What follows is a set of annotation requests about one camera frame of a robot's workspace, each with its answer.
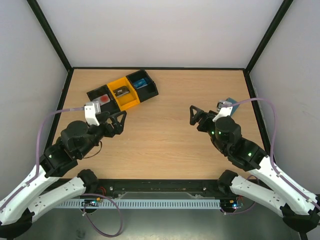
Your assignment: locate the black metal frame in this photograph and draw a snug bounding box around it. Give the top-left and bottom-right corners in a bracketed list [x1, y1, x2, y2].
[25, 0, 320, 240]

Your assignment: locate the teal leather card holder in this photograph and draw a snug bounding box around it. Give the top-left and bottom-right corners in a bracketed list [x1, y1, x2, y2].
[225, 97, 242, 117]

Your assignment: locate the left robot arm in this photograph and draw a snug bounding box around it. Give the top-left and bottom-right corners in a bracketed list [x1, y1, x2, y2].
[0, 111, 127, 240]

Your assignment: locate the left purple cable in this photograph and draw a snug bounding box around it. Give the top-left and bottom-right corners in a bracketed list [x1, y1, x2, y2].
[0, 106, 86, 213]

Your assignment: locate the slotted cable duct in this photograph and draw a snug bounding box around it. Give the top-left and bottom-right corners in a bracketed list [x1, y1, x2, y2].
[56, 199, 221, 210]

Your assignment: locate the yellow bin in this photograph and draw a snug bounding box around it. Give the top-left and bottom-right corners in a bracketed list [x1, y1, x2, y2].
[107, 76, 140, 111]

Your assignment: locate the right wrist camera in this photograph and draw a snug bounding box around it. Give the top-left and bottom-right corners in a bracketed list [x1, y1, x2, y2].
[212, 100, 233, 123]

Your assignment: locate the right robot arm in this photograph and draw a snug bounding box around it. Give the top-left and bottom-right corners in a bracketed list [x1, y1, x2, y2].
[189, 105, 320, 233]

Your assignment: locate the brown VIP card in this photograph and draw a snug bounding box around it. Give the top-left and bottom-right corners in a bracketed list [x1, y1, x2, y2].
[113, 85, 130, 98]

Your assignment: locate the white red-dot card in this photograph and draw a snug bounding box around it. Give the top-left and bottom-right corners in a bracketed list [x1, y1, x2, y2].
[92, 94, 111, 106]

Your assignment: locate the blue card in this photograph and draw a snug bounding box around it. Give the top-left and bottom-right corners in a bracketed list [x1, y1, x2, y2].
[133, 78, 148, 90]

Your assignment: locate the left black bin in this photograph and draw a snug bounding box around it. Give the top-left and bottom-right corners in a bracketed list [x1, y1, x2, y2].
[86, 84, 120, 115]

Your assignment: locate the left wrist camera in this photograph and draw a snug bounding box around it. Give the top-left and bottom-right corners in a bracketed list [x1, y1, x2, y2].
[84, 101, 101, 126]

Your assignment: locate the right black bin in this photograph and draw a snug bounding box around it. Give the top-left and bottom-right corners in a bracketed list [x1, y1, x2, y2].
[126, 69, 159, 103]

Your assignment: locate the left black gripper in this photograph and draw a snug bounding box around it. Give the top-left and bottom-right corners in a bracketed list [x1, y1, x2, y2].
[77, 111, 128, 159]

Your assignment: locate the black bin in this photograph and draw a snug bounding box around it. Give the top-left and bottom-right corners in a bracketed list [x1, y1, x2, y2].
[126, 69, 159, 103]
[86, 84, 120, 115]

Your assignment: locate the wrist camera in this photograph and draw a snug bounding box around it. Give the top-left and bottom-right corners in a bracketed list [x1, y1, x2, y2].
[212, 100, 233, 123]
[84, 101, 101, 126]

